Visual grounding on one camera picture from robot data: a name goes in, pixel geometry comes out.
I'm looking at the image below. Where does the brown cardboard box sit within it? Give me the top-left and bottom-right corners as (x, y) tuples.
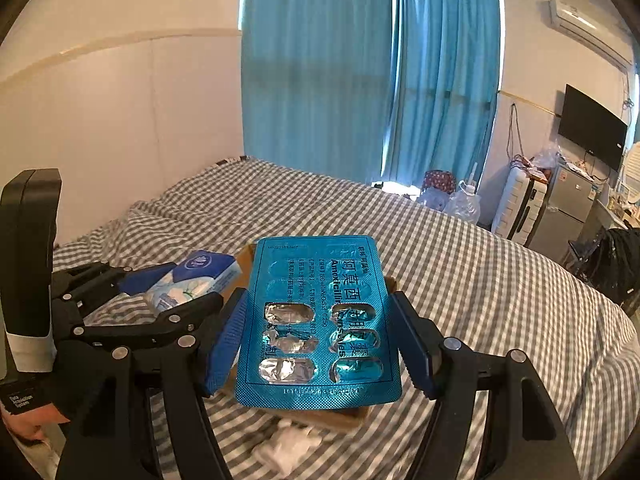
(220, 244), (401, 431)

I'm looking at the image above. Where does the person's left hand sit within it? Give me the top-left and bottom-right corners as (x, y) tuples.
(0, 402), (68, 448)

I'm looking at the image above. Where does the white suitcase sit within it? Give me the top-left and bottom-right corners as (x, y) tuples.
(492, 167), (552, 247)

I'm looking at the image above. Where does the large clear water bottle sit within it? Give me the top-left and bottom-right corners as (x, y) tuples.
(445, 181), (482, 226)

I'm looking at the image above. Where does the white air conditioner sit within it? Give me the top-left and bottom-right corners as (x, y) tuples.
(548, 0), (634, 69)

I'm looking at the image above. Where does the blue white tissue pack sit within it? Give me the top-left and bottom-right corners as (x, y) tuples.
(146, 251), (245, 314)

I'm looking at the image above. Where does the dark red patterned bag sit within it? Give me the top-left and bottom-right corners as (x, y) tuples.
(422, 169), (456, 196)

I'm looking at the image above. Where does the blue pill blister pack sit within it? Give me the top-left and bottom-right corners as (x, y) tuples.
(235, 235), (403, 408)

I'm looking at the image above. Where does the black backpack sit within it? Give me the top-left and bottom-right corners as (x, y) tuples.
(596, 227), (640, 305)

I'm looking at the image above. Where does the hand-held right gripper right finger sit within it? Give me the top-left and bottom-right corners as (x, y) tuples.
(389, 291), (582, 480)

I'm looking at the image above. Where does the dark folding chair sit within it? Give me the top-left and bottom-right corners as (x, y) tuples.
(561, 225), (607, 281)

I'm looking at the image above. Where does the blue curtain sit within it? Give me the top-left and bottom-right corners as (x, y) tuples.
(382, 0), (503, 197)
(241, 0), (402, 186)

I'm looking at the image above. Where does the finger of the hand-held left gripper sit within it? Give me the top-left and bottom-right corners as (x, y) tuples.
(52, 292), (224, 361)
(50, 261), (177, 321)

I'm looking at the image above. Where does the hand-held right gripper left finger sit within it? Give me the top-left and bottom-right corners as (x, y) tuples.
(55, 287), (251, 480)

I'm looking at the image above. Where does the black wall television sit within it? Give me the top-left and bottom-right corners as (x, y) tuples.
(557, 84), (629, 172)

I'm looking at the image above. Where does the grey mini fridge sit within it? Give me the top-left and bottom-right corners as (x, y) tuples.
(526, 161), (601, 262)

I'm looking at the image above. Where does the clear plastic bag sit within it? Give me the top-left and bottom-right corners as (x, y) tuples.
(531, 141), (562, 172)

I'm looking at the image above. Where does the clear plastic water jug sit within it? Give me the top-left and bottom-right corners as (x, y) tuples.
(416, 187), (455, 212)

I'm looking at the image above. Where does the crumpled white tissue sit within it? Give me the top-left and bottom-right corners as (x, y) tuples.
(251, 417), (325, 477)

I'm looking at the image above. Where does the grey checkered bed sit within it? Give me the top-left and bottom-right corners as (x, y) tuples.
(50, 156), (640, 480)

